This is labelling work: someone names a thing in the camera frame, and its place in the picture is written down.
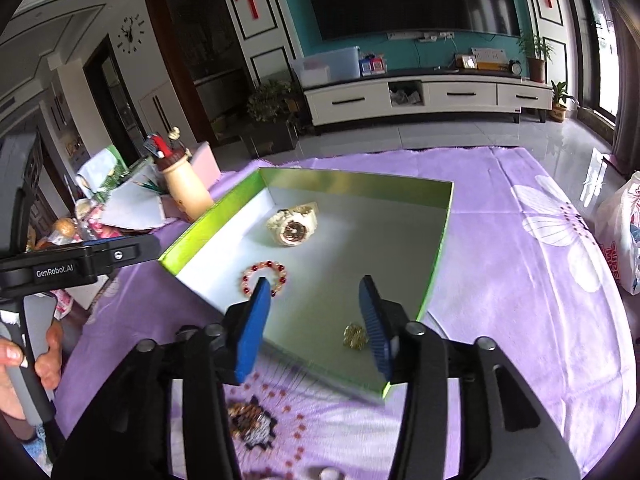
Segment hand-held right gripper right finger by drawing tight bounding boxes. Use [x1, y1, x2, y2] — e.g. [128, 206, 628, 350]
[358, 275, 588, 480]

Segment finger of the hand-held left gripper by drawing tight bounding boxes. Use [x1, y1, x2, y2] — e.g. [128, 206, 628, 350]
[82, 235, 162, 281]

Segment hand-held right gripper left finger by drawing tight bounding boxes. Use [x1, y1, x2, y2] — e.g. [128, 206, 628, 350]
[50, 276, 273, 480]

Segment gold brooch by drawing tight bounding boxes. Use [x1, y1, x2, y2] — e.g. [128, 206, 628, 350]
[342, 322, 371, 350]

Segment red bead bracelet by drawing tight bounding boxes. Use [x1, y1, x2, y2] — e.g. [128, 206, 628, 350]
[241, 261, 290, 306]

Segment green cardboard box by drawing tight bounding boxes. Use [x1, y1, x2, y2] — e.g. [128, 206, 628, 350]
[158, 166, 456, 402]

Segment cream wrist watch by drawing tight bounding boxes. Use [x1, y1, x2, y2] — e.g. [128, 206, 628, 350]
[265, 201, 318, 248]

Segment person's left hand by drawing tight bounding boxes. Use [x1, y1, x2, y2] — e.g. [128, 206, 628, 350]
[0, 320, 64, 421]

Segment white paper sheets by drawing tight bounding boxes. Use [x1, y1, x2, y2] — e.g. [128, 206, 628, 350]
[100, 180, 166, 231]

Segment pile of colourful packets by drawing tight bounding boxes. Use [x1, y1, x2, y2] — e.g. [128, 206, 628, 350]
[30, 199, 121, 247]

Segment cream bottle-shaped pen holder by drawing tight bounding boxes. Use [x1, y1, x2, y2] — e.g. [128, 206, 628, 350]
[157, 152, 216, 223]

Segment green white packet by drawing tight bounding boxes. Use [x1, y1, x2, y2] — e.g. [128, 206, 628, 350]
[75, 145, 131, 201]

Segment red novelty pen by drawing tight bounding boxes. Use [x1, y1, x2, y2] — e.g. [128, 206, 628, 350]
[144, 133, 173, 159]

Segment pink box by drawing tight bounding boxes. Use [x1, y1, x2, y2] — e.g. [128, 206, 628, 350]
[192, 141, 221, 191]

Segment purple floral tablecloth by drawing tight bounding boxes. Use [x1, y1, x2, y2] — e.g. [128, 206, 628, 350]
[50, 145, 633, 480]

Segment bushy green potted plant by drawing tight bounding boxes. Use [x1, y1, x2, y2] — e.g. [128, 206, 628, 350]
[247, 80, 301, 123]

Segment crumpled bags in cabinet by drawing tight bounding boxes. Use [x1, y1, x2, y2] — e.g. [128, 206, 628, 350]
[390, 84, 423, 106]

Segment white television cabinet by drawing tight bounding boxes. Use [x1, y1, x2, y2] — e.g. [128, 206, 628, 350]
[302, 67, 553, 133]

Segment white printed plastic bag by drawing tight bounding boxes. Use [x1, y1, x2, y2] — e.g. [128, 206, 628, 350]
[594, 171, 640, 296]

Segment clear plastic storage box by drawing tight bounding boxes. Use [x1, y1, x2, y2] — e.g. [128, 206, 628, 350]
[290, 46, 362, 86]

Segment small potted leafy plant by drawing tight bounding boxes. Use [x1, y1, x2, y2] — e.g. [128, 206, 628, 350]
[550, 80, 578, 123]

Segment yellow white desk calendar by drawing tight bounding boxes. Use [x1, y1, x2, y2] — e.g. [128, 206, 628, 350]
[471, 47, 506, 71]

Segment tall potted bamboo plant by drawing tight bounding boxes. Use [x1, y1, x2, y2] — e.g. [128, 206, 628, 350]
[517, 30, 553, 83]

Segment dark curtain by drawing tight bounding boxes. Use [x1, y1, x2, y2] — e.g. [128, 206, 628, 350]
[610, 5, 640, 176]

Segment white cupboard black handles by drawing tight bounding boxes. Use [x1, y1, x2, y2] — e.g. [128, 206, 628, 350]
[140, 82, 173, 151]

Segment black wall clock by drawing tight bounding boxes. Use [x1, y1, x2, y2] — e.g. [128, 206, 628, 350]
[117, 16, 146, 53]

